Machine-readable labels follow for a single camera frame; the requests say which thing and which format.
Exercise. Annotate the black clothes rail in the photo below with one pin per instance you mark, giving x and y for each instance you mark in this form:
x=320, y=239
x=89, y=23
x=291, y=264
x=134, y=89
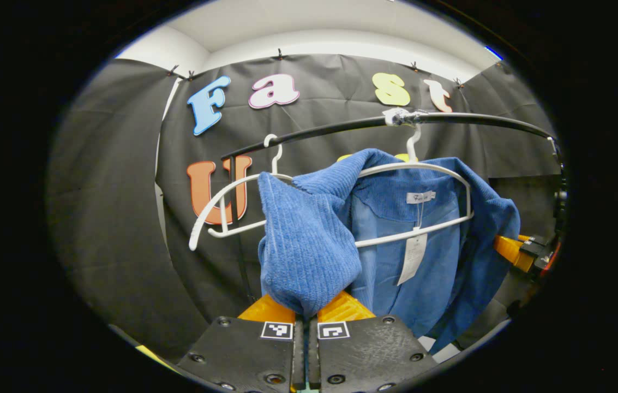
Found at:
x=330, y=132

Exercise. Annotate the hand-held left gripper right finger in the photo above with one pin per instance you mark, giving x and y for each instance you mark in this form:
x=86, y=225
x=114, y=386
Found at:
x=368, y=355

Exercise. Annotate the black backdrop cloth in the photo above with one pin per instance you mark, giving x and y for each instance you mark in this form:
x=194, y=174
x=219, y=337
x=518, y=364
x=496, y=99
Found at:
x=123, y=218

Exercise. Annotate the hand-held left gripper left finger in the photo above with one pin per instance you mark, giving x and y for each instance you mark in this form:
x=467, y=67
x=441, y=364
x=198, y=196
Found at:
x=243, y=355

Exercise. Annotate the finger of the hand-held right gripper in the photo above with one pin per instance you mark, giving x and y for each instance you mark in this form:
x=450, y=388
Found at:
x=513, y=252

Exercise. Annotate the white clothes hanger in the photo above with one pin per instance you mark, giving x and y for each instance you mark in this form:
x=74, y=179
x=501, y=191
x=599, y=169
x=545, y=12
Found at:
x=238, y=228
x=439, y=224

